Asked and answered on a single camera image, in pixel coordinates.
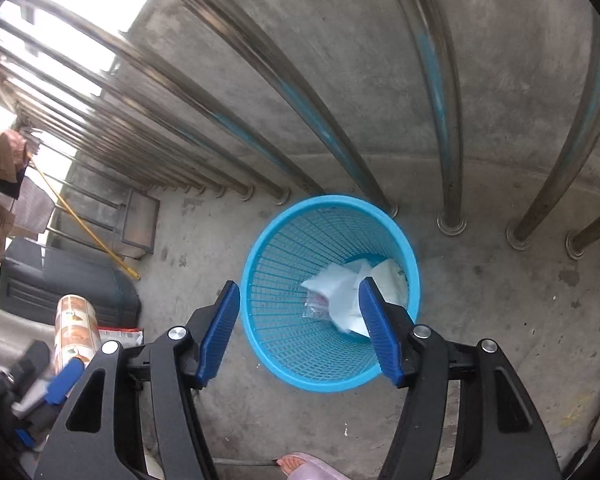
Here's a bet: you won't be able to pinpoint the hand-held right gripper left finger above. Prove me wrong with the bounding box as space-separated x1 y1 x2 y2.
34 280 242 480

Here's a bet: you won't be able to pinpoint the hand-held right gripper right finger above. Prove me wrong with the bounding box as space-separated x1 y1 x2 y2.
357 276 563 480

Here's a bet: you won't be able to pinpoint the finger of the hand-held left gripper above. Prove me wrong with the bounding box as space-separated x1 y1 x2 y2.
12 405 66 449
12 357 86 416

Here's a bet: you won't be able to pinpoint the orange brown snack packet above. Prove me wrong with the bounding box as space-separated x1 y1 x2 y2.
54 294 101 376

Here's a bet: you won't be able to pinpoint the white plastic bag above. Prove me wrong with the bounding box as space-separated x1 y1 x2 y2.
300 257 410 336

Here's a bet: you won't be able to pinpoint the blue plastic mesh basket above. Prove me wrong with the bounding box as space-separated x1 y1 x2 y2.
240 195 421 393

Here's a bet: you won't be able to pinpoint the clear plastic wrapper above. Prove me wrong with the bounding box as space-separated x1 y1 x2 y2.
302 292 337 321

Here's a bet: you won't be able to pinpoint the red white flat wrapper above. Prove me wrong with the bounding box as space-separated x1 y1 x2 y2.
97 327 145 348

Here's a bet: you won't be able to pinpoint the dark grey plastic bin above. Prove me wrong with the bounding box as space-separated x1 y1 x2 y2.
0 237 141 328

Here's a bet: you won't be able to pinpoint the metal dustpan box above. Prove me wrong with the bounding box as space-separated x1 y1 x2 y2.
112 187 161 261

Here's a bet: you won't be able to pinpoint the person's foot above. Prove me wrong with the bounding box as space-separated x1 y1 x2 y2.
276 454 306 478

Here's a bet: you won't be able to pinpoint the pink slipper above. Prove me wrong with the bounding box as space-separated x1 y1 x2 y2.
287 452 352 480

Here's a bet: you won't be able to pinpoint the grey checked cloth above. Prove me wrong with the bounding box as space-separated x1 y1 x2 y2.
12 177 56 238

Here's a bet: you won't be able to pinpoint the brown cardboard pile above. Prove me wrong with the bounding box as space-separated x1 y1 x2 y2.
0 130 41 266

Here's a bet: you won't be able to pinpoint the steel railing bars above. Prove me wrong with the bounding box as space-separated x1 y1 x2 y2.
0 0 600 261

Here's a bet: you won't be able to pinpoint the yellow hose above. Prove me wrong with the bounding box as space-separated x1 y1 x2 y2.
30 160 142 281

